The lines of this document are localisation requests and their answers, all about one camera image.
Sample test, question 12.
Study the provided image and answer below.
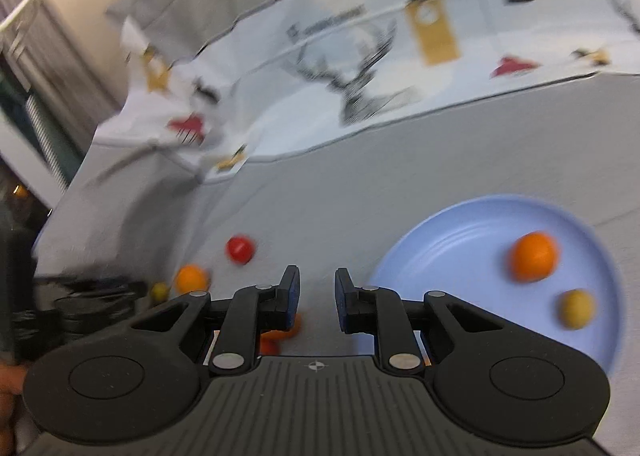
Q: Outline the light blue round plate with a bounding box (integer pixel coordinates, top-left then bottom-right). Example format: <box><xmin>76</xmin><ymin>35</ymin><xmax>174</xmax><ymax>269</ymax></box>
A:
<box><xmin>365</xmin><ymin>192</ymin><xmax>627</xmax><ymax>377</ymax></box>

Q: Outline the grey sofa cover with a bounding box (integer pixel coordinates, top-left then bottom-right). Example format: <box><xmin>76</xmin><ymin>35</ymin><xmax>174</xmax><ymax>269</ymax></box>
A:
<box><xmin>28</xmin><ymin>0</ymin><xmax>639</xmax><ymax>455</ymax></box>

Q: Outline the orange back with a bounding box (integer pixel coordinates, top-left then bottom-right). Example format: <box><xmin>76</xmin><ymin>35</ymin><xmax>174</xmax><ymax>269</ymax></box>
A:
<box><xmin>174</xmin><ymin>264</ymin><xmax>210</xmax><ymax>294</ymax></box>

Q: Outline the orange mandarin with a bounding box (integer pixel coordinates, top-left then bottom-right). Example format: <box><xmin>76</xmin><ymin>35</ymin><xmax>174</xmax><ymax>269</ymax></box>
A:
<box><xmin>506</xmin><ymin>231</ymin><xmax>561</xmax><ymax>283</ymax></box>
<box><xmin>259</xmin><ymin>313</ymin><xmax>303</xmax><ymax>356</ymax></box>

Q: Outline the printed deer pattern cushion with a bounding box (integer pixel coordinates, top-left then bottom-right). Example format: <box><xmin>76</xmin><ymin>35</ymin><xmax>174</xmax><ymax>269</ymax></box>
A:
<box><xmin>94</xmin><ymin>0</ymin><xmax>639</xmax><ymax>180</ymax></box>

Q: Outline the yellow-green longan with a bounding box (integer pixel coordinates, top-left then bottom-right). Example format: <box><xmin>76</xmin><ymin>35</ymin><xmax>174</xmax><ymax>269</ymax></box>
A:
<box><xmin>149</xmin><ymin>282</ymin><xmax>170</xmax><ymax>306</ymax></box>
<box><xmin>558</xmin><ymin>288</ymin><xmax>597</xmax><ymax>330</ymax></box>

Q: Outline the red cherry tomato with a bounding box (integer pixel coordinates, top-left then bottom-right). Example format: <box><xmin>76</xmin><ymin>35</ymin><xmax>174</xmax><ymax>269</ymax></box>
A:
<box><xmin>226</xmin><ymin>235</ymin><xmax>256</xmax><ymax>265</ymax></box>

